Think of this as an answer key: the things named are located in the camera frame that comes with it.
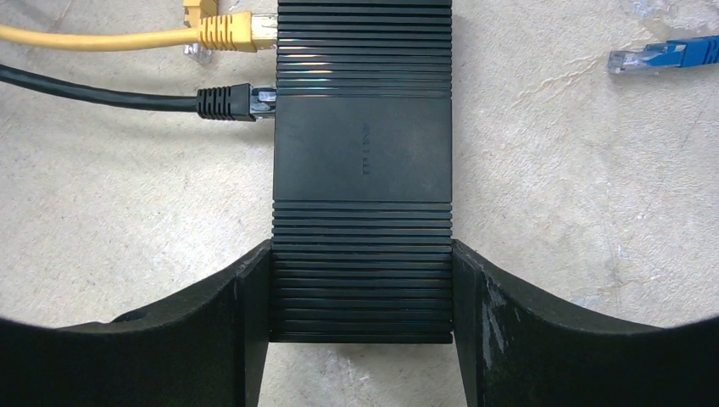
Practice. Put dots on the black box device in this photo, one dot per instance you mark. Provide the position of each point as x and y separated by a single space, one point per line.
362 189

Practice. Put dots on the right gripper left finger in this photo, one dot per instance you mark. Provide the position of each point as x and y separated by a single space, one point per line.
202 346

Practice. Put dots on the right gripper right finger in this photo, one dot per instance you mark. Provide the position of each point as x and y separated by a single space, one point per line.
519 345

